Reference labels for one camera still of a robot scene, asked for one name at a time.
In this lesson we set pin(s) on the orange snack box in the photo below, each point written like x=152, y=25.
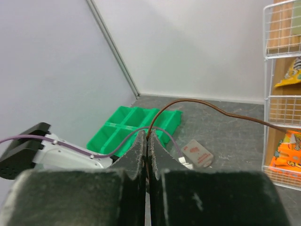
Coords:
x=287, y=156

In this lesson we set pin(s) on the small grey red box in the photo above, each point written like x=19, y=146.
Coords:
x=198, y=154

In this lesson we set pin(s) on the white wire shelf rack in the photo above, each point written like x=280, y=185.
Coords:
x=281, y=25

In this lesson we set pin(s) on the yellow snack bag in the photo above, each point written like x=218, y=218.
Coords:
x=293, y=75

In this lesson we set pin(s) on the green compartment tray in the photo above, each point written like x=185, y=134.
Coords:
x=127, y=119

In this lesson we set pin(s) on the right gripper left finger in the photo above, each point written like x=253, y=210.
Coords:
x=114, y=196

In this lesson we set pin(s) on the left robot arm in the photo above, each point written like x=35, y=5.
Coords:
x=37, y=148

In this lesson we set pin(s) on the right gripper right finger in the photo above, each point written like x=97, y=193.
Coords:
x=183, y=197

